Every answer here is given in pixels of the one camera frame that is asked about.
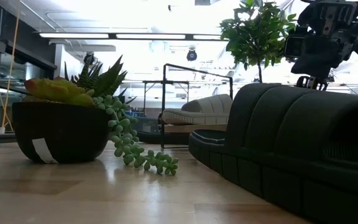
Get leafy green plant black pot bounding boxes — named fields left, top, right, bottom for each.
left=219, top=0, right=298, bottom=84

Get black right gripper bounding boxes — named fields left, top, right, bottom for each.
left=290, top=0, right=358, bottom=91

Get grey slide sandal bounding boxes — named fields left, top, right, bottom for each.
left=162, top=93, right=233, bottom=126

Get yellow cable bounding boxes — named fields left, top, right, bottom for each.
left=0, top=0, right=21, bottom=133

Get black slide sandal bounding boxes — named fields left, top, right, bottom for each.
left=136, top=130, right=192, bottom=146
left=188, top=82, right=358, bottom=224

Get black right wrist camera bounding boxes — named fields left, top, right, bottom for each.
left=284, top=36, right=307, bottom=58

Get succulent plants in black bowl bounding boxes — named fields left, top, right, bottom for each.
left=12, top=55, right=180, bottom=176

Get wooden shelf with black frame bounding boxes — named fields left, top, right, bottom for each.
left=160, top=63, right=234, bottom=149

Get ceiling light strip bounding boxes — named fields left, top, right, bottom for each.
left=38, top=32, right=226, bottom=41

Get black framed background table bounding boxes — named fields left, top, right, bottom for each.
left=141, top=80, right=190, bottom=110

